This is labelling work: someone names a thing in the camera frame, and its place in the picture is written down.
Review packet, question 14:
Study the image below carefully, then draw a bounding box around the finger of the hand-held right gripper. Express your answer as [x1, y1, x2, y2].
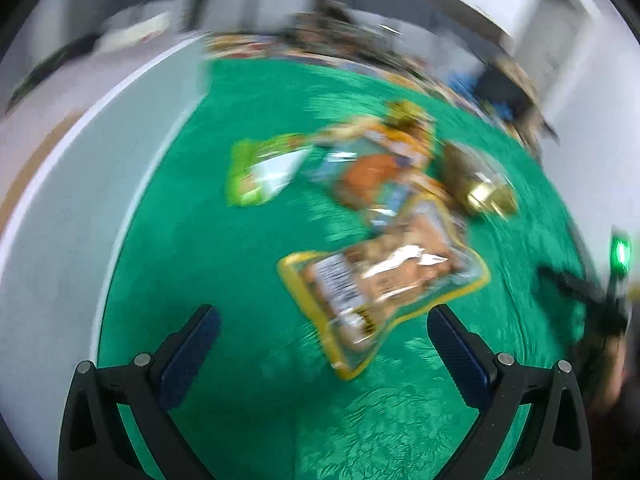
[537, 265, 626, 333]

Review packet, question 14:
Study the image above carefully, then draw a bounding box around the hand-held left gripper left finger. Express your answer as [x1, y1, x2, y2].
[57, 304, 222, 480]

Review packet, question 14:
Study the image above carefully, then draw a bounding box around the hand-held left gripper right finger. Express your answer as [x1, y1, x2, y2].
[426, 304, 593, 480]

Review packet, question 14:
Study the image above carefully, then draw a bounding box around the yellow peanut packet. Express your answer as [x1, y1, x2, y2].
[276, 195, 492, 381]

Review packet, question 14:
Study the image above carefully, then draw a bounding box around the white storage box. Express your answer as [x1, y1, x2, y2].
[0, 35, 211, 476]

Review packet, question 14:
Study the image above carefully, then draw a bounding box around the pale green rice cracker packet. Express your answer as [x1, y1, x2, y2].
[225, 132, 316, 208]

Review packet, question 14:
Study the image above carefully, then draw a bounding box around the orange sausage packet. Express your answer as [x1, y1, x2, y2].
[320, 152, 431, 226]

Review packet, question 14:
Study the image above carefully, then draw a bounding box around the green blanket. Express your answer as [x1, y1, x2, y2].
[97, 57, 601, 480]

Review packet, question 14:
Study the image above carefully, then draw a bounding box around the gold lid jar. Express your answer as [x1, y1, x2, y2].
[440, 140, 521, 218]

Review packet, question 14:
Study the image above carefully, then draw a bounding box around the black bag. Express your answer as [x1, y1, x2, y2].
[475, 67, 536, 121]

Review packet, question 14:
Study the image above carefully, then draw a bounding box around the blue bag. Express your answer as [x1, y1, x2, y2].
[447, 75, 476, 106]

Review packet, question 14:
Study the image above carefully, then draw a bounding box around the white door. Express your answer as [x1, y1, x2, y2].
[515, 0, 591, 111]

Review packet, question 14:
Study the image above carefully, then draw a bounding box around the small yellow snack packet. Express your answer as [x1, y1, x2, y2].
[385, 100, 436, 131]

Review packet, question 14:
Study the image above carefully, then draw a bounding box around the patterned rug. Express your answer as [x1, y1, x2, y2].
[205, 32, 451, 96]

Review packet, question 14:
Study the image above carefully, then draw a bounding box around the camouflage cloth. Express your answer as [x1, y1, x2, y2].
[285, 0, 416, 68]

